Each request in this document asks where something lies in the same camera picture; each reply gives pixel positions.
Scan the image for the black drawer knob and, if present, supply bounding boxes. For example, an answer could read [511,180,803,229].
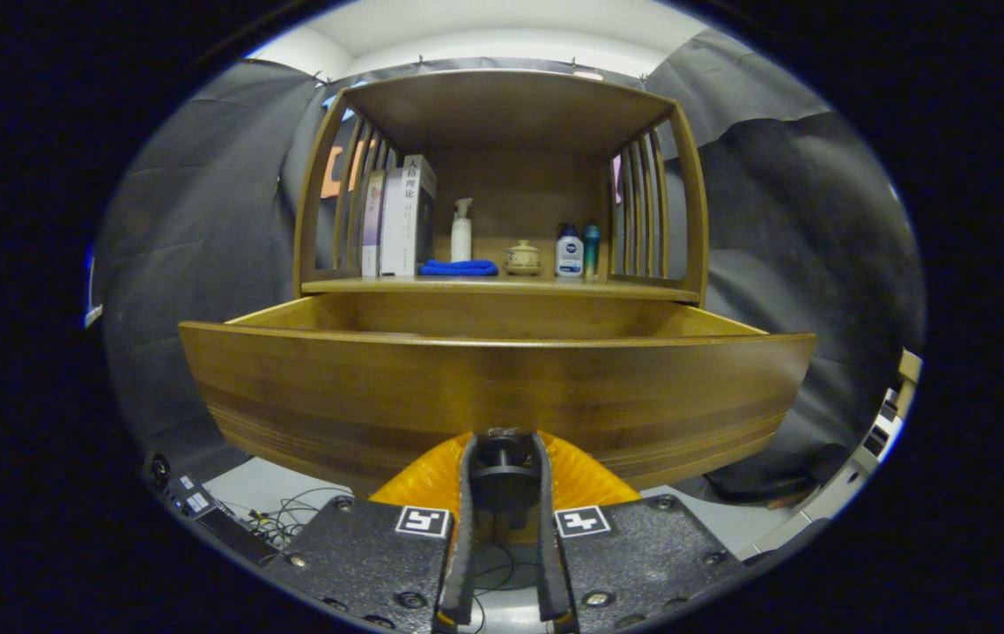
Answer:
[474,428,540,534]

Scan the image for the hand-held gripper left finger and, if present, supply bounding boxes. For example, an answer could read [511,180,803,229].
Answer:
[269,430,478,634]

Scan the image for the thick white book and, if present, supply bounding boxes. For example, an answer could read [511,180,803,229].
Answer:
[379,155,438,278]

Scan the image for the white side shelf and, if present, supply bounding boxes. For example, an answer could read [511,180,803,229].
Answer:
[735,348,924,560]

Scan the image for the folded blue cloth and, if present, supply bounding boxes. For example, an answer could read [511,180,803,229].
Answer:
[419,258,499,277]

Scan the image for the wooden cabinet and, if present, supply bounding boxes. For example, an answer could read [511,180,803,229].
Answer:
[293,69,710,307]

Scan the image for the thin purple book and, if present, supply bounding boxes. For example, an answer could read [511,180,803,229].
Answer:
[361,170,387,278]

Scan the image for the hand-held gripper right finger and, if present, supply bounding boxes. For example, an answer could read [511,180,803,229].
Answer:
[530,430,745,634]

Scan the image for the black power strip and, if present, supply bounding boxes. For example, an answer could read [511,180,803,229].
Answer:
[148,452,278,566]

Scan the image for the white lotion bottle blue cap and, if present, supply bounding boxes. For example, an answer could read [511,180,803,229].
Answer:
[555,225,585,279]

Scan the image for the white pump bottle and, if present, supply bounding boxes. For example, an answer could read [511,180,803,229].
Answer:
[451,197,474,263]

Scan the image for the wooden countertop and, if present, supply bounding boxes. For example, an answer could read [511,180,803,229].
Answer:
[301,273,701,305]

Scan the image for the wooden drawer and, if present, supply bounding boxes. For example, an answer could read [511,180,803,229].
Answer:
[179,292,818,498]

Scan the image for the black floor cables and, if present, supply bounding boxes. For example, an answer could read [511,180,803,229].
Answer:
[242,487,353,549]

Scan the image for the cream lidded teacup with saucer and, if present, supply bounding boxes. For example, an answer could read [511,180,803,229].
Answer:
[503,240,543,276]

